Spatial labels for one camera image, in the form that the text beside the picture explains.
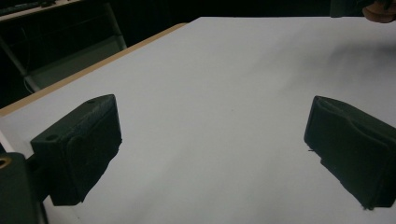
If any grey metal stand frame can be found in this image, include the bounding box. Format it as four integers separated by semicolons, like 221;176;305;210
0;2;128;95

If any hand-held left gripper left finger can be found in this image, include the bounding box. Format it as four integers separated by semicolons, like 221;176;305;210
30;93;123;207

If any background desk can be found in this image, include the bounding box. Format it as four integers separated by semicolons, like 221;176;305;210
0;0;82;22

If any wooden table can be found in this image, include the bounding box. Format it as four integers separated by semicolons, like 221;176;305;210
0;21;189;119

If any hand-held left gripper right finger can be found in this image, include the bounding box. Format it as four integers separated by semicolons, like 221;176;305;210
303;94;396;210

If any white table board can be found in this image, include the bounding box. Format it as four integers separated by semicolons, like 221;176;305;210
0;16;396;224

